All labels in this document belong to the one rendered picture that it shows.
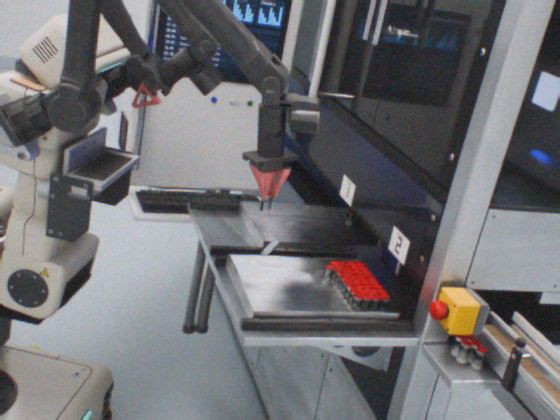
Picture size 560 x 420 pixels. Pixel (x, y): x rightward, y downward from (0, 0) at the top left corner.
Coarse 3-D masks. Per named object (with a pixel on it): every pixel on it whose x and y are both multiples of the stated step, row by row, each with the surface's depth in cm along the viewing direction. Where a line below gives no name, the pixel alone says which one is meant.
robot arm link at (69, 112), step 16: (80, 0) 143; (96, 0) 144; (80, 16) 145; (96, 16) 146; (80, 32) 146; (96, 32) 148; (80, 48) 147; (96, 48) 150; (64, 64) 149; (80, 64) 149; (64, 80) 150; (80, 80) 150; (64, 96) 149; (80, 96) 150; (48, 112) 151; (64, 112) 151; (80, 112) 150; (64, 128) 152; (80, 128) 152
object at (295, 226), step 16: (240, 208) 211; (256, 208) 214; (272, 208) 215; (288, 208) 217; (304, 208) 218; (320, 208) 220; (336, 208) 221; (256, 224) 206; (272, 224) 209; (288, 224) 211; (304, 224) 213; (320, 224) 215; (336, 224) 217; (352, 224) 220; (256, 240) 195; (272, 240) 199; (288, 240) 200; (304, 240) 202; (320, 240) 204; (336, 240) 206; (352, 240) 208; (368, 256) 200
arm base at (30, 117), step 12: (24, 96) 156; (36, 96) 155; (0, 108) 152; (12, 108) 155; (24, 108) 154; (36, 108) 153; (0, 120) 152; (12, 120) 154; (24, 120) 154; (36, 120) 154; (48, 120) 154; (12, 132) 153; (24, 132) 155; (36, 132) 156
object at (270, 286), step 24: (240, 264) 180; (264, 264) 182; (288, 264) 184; (312, 264) 186; (240, 288) 166; (264, 288) 172; (288, 288) 175; (312, 288) 177; (264, 312) 156; (288, 312) 158; (312, 312) 160; (336, 312) 162; (360, 312) 163; (384, 312) 165
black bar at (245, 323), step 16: (240, 320) 155; (256, 320) 155; (272, 320) 156; (288, 320) 157; (304, 320) 159; (320, 320) 160; (336, 320) 161; (352, 320) 162; (368, 320) 164; (384, 320) 165; (400, 320) 167
